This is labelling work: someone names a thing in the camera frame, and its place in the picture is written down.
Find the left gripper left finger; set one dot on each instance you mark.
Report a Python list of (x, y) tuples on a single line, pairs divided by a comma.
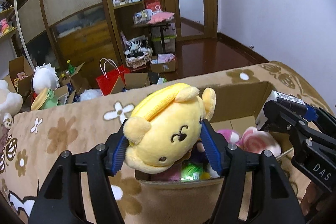
[(116, 145)]

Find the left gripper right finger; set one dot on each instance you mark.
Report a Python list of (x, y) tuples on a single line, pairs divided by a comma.
[(215, 146)]

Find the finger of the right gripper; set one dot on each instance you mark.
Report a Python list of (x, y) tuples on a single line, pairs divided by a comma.
[(282, 116), (320, 117)]

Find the black Face tissue pack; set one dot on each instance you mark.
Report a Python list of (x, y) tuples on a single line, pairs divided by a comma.
[(275, 95)]

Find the pink white plush toy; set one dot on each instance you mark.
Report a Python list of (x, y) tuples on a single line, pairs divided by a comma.
[(256, 141)]

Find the green tissue pack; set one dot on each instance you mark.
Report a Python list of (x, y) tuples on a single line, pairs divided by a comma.
[(191, 171)]

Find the yellow dog plush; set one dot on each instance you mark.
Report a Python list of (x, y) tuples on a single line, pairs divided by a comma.
[(165, 125)]

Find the pink bear plush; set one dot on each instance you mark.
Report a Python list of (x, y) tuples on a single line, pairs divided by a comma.
[(230, 135)]

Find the right hand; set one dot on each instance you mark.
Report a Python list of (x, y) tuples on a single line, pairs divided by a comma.
[(312, 194)]

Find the open cardboard box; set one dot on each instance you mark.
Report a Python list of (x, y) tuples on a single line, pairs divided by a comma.
[(238, 106)]

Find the red paper bag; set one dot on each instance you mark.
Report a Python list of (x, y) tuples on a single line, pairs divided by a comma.
[(108, 79)]

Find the green frog burger plush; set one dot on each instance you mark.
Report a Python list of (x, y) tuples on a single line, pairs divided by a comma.
[(45, 100)]

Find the green bottle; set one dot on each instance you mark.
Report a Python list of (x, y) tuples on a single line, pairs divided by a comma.
[(71, 68)]

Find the lace basket with plush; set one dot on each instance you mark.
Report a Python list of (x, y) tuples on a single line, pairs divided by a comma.
[(138, 52)]

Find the small cardboard box floor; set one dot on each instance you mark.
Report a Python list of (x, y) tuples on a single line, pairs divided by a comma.
[(163, 63)]

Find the white round plush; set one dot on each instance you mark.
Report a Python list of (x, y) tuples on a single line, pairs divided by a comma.
[(44, 77)]

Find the large white cream plush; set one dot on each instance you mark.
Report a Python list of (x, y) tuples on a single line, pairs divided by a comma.
[(11, 104)]

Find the brown cardboard box left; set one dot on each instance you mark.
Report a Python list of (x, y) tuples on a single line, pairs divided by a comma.
[(20, 76)]

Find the small black side table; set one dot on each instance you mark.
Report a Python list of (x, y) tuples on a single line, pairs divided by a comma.
[(162, 36)]

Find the pink cloth on table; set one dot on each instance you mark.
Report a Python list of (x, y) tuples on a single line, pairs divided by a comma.
[(160, 17)]

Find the white wooden toy shelf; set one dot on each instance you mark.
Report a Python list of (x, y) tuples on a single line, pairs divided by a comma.
[(11, 26)]

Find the red box on shelf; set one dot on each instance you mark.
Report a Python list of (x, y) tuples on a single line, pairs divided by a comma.
[(153, 5)]

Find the wooden wardrobe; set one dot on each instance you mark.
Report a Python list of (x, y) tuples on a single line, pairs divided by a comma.
[(62, 32)]

